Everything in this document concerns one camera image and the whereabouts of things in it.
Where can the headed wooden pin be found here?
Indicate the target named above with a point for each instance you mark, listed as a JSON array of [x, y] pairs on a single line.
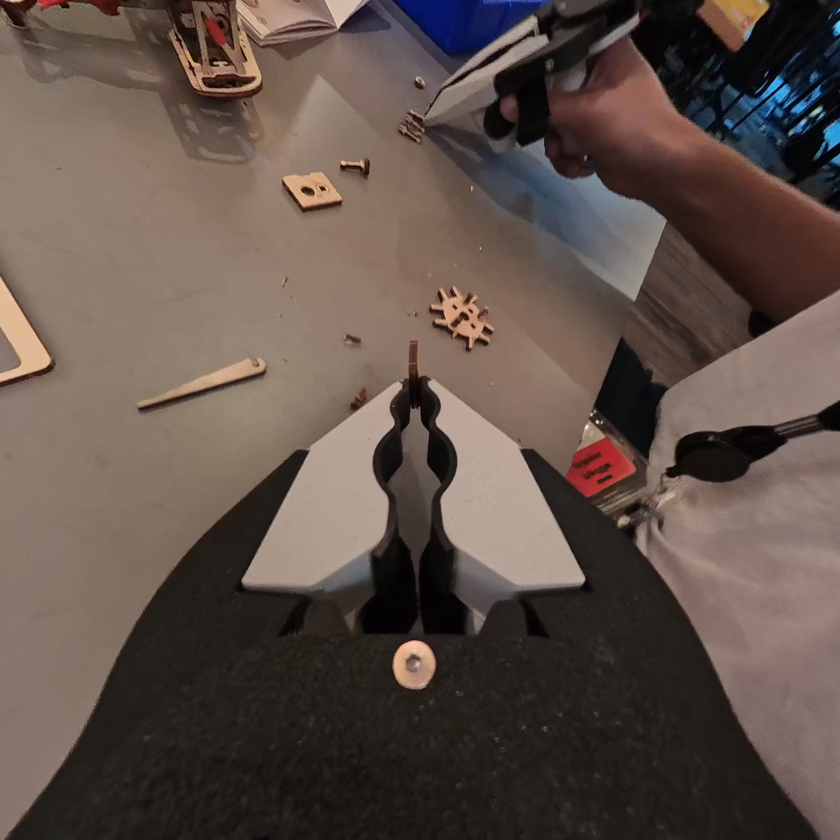
[[359, 166]]

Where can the square wooden plate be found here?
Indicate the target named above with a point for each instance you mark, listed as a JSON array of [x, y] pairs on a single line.
[[331, 187]]

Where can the notched wooden piece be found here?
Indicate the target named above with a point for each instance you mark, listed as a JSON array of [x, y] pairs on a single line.
[[412, 128]]

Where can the grey desk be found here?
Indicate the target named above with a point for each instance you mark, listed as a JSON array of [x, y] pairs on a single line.
[[164, 262]]

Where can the clear badge holder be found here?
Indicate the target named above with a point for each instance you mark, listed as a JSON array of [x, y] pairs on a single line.
[[600, 469]]

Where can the small wooden part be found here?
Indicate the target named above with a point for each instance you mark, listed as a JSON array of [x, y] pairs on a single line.
[[413, 367]]

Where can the blue plastic bin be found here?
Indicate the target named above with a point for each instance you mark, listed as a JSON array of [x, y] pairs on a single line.
[[472, 26]]

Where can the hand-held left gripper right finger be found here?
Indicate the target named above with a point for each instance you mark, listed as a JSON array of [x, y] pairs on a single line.
[[508, 518]]

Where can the dark trousers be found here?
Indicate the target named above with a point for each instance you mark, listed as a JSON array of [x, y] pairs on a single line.
[[630, 394]]

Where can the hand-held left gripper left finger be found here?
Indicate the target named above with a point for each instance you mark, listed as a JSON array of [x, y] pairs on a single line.
[[321, 518]]

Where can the person's right hand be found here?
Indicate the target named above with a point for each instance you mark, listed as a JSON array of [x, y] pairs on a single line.
[[610, 118]]

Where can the person's right forearm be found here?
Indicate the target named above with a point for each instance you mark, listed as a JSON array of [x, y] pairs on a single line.
[[754, 223]]

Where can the wooden model vehicle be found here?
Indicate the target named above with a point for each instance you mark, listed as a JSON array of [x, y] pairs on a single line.
[[216, 72]]

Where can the wooden wedge stick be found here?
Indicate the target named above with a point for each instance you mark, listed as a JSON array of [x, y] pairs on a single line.
[[197, 385]]

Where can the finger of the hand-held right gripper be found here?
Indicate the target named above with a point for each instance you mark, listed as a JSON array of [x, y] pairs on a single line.
[[466, 98], [499, 52]]

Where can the curvy cutout wooden sheet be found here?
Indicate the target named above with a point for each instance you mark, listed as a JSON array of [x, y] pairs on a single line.
[[36, 358]]

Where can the spoked wooden gear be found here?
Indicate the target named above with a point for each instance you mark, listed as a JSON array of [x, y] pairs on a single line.
[[449, 308]]

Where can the instruction booklet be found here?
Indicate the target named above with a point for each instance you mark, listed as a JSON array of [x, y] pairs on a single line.
[[289, 23]]

